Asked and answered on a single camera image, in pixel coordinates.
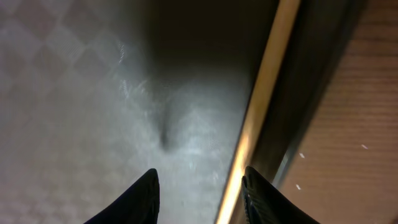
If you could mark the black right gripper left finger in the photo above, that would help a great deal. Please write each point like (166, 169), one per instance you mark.
(139, 204)

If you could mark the wooden chopstick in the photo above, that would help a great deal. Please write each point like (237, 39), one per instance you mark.
(260, 99)

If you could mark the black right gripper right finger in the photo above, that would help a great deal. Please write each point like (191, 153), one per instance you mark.
(264, 204)

